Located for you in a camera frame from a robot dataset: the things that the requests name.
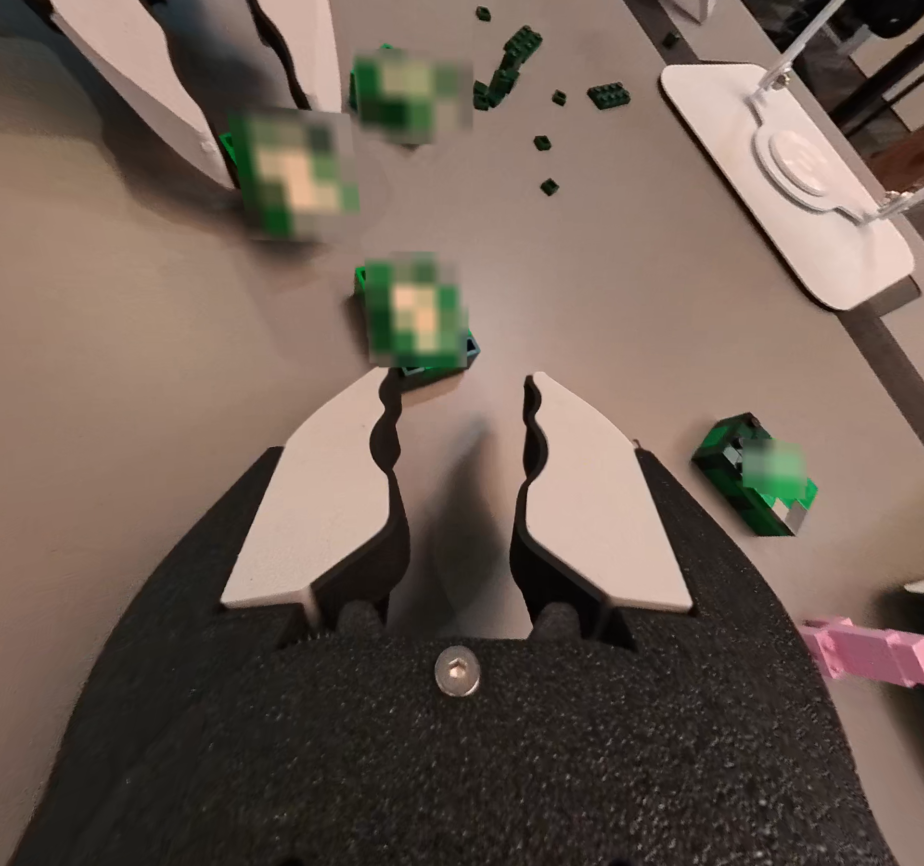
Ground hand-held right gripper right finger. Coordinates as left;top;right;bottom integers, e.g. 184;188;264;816
509;371;695;639

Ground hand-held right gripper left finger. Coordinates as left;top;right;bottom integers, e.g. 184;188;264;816
218;369;412;629

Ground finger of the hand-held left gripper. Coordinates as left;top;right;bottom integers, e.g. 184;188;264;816
14;0;243;192
213;0;344;116

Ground green pixelated lego block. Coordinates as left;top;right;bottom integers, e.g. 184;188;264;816
692;411;820;538

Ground scattered small green lego bricks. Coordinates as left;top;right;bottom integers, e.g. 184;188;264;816
473;0;632;199

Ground pink lego pig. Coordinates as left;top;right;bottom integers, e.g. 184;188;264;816
800;617;924;688

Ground white book stand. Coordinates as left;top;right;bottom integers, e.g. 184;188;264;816
660;0;924;311

